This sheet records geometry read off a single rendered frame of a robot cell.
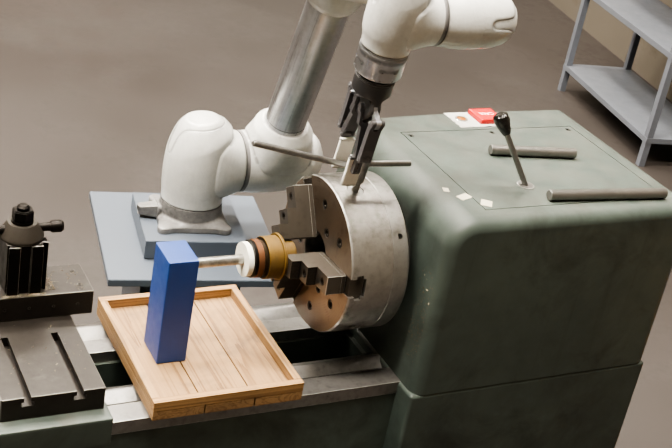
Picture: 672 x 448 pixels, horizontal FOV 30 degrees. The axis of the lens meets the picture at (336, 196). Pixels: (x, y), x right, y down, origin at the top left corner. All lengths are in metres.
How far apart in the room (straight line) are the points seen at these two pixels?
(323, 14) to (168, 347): 0.84
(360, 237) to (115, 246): 0.89
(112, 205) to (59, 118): 2.31
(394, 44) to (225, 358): 0.72
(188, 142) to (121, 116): 2.65
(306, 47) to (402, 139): 0.36
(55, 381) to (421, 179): 0.81
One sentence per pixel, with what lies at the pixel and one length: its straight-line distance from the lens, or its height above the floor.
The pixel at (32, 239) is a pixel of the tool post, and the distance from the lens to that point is 2.29.
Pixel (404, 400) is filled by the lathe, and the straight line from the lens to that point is 2.52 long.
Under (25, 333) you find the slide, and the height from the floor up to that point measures 0.97.
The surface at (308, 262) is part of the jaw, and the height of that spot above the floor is 1.10.
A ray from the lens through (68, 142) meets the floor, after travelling 5.31.
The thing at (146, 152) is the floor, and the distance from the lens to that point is 5.30.
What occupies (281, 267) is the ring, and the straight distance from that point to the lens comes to 2.40.
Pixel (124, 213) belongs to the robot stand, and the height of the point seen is 0.75.
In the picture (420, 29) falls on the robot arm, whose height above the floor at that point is 1.61.
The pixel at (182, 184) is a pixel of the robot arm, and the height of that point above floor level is 0.92.
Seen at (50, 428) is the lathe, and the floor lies 0.92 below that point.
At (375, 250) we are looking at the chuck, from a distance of 2.35.
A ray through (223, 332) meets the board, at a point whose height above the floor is 0.89.
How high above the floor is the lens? 2.27
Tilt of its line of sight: 26 degrees down
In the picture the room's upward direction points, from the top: 11 degrees clockwise
